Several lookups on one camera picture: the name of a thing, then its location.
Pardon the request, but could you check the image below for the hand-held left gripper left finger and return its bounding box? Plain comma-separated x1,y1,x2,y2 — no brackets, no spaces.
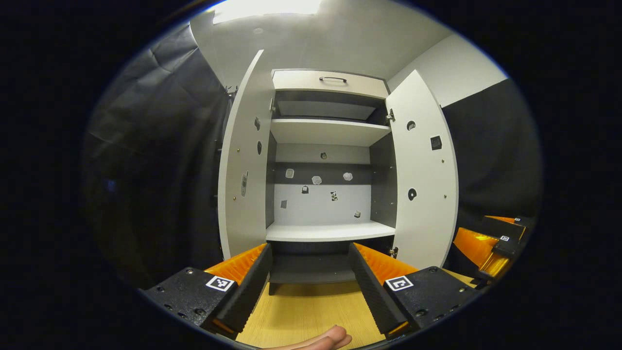
138,243,274,341

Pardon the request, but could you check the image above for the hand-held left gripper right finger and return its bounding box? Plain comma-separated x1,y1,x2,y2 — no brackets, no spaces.
348,242,479,338

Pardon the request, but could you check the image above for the beige cabinet door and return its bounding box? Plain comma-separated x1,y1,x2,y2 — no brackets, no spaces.
217,49,275,261
385,69,460,271

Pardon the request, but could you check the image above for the beige double-door shoe cabinet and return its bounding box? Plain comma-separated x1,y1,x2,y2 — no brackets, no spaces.
217,49,460,296

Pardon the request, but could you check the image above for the ceiling light panel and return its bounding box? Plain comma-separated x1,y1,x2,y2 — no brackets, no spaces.
212,0,322,24

